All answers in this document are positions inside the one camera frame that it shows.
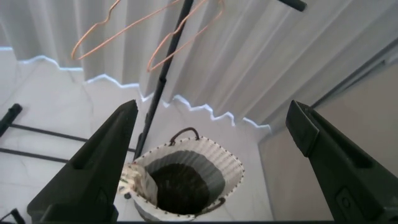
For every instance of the white curtain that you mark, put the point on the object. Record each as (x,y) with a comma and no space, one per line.
(264,62)

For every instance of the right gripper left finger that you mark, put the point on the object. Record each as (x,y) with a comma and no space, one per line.
(93,174)

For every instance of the cream printed garment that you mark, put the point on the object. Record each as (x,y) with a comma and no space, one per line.
(136,180)

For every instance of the black clothes rack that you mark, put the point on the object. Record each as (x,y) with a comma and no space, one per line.
(161,84)

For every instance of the pink clothes hanger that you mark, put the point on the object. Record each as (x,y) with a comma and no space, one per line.
(124,32)
(186,42)

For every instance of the white laundry basket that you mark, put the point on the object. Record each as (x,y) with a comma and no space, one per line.
(217,155)

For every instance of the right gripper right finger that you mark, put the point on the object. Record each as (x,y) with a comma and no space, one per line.
(342,174)

